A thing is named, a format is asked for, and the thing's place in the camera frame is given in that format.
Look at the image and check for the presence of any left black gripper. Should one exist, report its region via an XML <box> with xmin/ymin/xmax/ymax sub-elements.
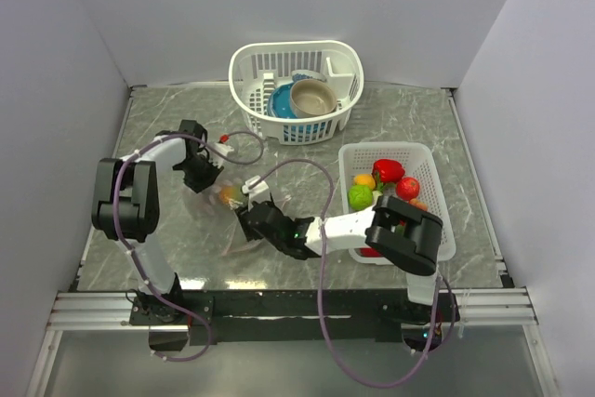
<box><xmin>177</xmin><ymin>155</ymin><xmax>224</xmax><ymax>201</ymax></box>

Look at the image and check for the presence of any orange green fake mango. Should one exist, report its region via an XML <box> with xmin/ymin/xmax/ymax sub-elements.
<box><xmin>218</xmin><ymin>185</ymin><xmax>245</xmax><ymax>209</ymax></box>

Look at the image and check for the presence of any clear zip top bag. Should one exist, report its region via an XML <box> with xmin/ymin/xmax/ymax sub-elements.
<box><xmin>182</xmin><ymin>179</ymin><xmax>262</xmax><ymax>257</ymax></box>

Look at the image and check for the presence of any green fake fruit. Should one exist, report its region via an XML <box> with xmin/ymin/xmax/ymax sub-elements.
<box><xmin>348</xmin><ymin>184</ymin><xmax>375</xmax><ymax>211</ymax></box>

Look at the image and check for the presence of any orange fake fruit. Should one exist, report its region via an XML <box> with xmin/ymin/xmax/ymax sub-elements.
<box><xmin>353</xmin><ymin>174</ymin><xmax>377</xmax><ymax>191</ymax></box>

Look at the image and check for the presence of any white fake radish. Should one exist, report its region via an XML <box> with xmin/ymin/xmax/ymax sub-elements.
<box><xmin>372</xmin><ymin>190</ymin><xmax>383</xmax><ymax>205</ymax></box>

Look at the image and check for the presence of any red fake bell pepper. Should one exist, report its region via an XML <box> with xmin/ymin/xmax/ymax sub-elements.
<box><xmin>372</xmin><ymin>158</ymin><xmax>405</xmax><ymax>184</ymax></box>

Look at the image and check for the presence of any red fake tomato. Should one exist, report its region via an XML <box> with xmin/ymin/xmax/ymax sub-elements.
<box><xmin>395</xmin><ymin>177</ymin><xmax>421</xmax><ymax>202</ymax></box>

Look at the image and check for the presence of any red fake fruit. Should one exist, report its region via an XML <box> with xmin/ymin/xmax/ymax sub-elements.
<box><xmin>360</xmin><ymin>247</ymin><xmax>382</xmax><ymax>258</ymax></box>

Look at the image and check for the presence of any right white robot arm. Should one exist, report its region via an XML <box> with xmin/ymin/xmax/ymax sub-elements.
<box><xmin>236</xmin><ymin>196</ymin><xmax>443</xmax><ymax>322</ymax></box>

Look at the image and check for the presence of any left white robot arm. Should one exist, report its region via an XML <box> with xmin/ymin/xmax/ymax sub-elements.
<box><xmin>91</xmin><ymin>120</ymin><xmax>223</xmax><ymax>324</ymax></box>

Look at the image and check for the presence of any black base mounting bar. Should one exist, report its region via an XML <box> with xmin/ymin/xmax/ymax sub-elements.
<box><xmin>129</xmin><ymin>289</ymin><xmax>431</xmax><ymax>346</ymax></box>

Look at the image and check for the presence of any blue dotted plate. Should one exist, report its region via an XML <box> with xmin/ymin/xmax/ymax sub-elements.
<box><xmin>267</xmin><ymin>83</ymin><xmax>297</xmax><ymax>119</ymax></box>

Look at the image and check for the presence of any white oval dish basket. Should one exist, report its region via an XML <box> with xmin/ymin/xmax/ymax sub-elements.
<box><xmin>229</xmin><ymin>40</ymin><xmax>364</xmax><ymax>145</ymax></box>

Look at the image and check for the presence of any beige ceramic bowl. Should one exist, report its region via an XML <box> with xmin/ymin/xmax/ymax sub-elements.
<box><xmin>290</xmin><ymin>79</ymin><xmax>337</xmax><ymax>118</ymax></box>

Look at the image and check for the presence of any white blue floral cup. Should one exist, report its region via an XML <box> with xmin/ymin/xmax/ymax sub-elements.
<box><xmin>291</xmin><ymin>69</ymin><xmax>327</xmax><ymax>83</ymax></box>

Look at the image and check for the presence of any white rectangular perforated tray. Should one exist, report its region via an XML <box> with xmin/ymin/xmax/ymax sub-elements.
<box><xmin>338</xmin><ymin>141</ymin><xmax>456</xmax><ymax>262</ymax></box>

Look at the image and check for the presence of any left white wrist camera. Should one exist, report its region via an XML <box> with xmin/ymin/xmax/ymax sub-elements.
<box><xmin>214</xmin><ymin>142</ymin><xmax>234</xmax><ymax>157</ymax></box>

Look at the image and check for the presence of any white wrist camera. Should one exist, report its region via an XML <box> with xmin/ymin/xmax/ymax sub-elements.
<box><xmin>241</xmin><ymin>176</ymin><xmax>272</xmax><ymax>205</ymax></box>
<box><xmin>214</xmin><ymin>142</ymin><xmax>234</xmax><ymax>157</ymax></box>

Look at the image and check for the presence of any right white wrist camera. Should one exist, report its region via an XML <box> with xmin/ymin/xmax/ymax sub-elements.
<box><xmin>241</xmin><ymin>176</ymin><xmax>272</xmax><ymax>205</ymax></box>

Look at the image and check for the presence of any aluminium frame rail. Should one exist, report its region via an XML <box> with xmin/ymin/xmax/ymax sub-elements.
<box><xmin>46</xmin><ymin>288</ymin><xmax>537</xmax><ymax>331</ymax></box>

